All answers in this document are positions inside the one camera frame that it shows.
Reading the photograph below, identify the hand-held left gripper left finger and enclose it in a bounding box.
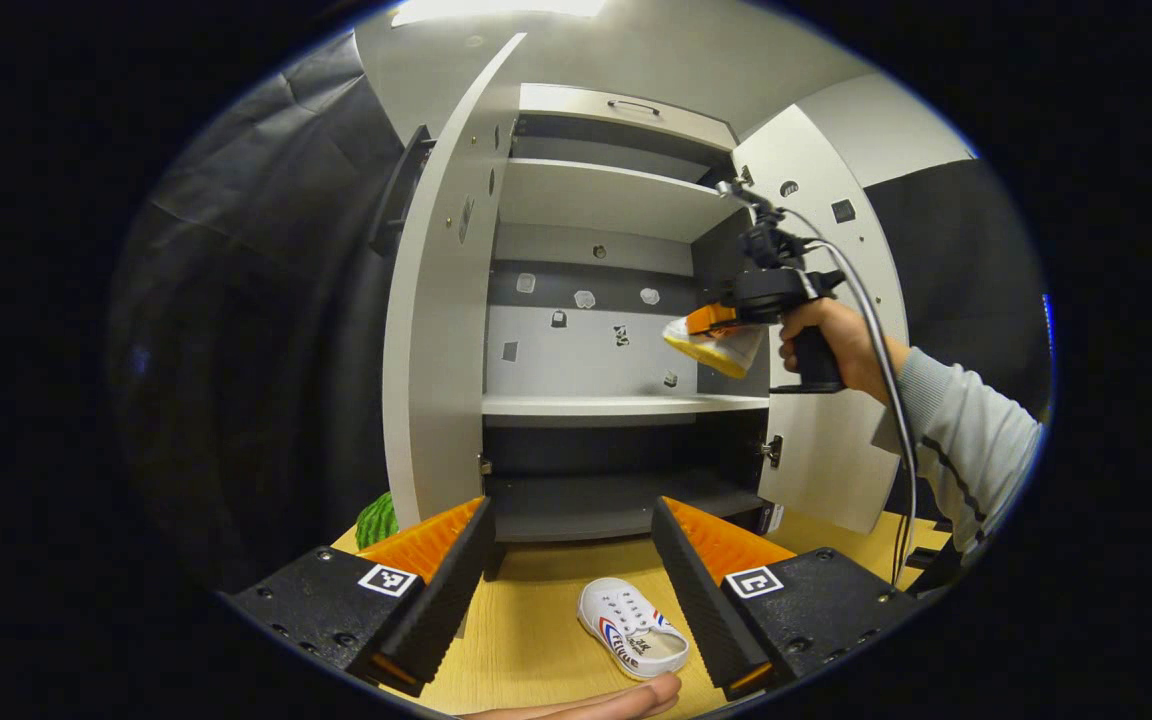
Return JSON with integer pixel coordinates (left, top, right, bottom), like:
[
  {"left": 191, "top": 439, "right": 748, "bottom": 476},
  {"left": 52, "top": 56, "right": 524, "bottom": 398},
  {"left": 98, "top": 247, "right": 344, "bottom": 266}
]
[{"left": 221, "top": 495, "right": 497, "bottom": 699}]

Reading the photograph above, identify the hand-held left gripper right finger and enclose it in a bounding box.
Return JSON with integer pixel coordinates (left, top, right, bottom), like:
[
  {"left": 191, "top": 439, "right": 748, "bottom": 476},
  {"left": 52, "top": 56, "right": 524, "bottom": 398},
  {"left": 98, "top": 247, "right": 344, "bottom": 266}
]
[{"left": 650, "top": 495, "right": 922, "bottom": 701}]

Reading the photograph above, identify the white canvas shoe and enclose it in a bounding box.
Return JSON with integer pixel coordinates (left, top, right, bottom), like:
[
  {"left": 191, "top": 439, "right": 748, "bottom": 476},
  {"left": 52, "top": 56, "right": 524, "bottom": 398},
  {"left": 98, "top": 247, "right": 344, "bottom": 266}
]
[
  {"left": 662, "top": 315, "right": 769, "bottom": 379},
  {"left": 577, "top": 577, "right": 691, "bottom": 681}
]

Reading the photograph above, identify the white shoe cabinet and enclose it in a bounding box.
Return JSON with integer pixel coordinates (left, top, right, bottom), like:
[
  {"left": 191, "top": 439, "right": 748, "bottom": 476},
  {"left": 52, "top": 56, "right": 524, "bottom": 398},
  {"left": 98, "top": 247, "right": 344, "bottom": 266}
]
[{"left": 481, "top": 83, "right": 772, "bottom": 581}]

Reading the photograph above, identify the white cabinet door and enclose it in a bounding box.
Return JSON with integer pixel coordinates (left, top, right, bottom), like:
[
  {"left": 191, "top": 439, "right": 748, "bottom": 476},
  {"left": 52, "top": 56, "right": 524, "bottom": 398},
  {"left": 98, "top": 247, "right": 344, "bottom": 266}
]
[
  {"left": 368, "top": 33, "right": 529, "bottom": 531},
  {"left": 731, "top": 103, "right": 912, "bottom": 536}
]

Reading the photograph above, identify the green watermelon toy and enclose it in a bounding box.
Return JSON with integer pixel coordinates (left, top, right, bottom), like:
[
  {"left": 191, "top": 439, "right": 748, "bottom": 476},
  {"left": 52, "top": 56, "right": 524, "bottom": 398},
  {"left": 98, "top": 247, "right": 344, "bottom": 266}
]
[{"left": 356, "top": 492, "right": 400, "bottom": 551}]

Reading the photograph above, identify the black backdrop cloth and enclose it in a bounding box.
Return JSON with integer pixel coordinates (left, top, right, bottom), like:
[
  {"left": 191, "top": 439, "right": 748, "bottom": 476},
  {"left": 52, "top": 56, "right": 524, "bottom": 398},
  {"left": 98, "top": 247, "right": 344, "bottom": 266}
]
[
  {"left": 106, "top": 30, "right": 407, "bottom": 591},
  {"left": 864, "top": 158, "right": 1052, "bottom": 521}
]

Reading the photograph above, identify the ceiling light panel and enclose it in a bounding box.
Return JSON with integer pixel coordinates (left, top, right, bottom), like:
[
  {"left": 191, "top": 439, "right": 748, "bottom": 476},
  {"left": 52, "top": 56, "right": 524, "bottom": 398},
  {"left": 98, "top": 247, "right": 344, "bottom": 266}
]
[{"left": 391, "top": 0, "right": 607, "bottom": 26}]

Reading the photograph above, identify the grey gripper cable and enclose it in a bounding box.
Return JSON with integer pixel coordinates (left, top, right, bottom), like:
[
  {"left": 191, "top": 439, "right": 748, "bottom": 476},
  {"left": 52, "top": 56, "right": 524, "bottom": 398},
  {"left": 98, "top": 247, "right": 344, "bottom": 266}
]
[{"left": 781, "top": 205, "right": 922, "bottom": 591}]

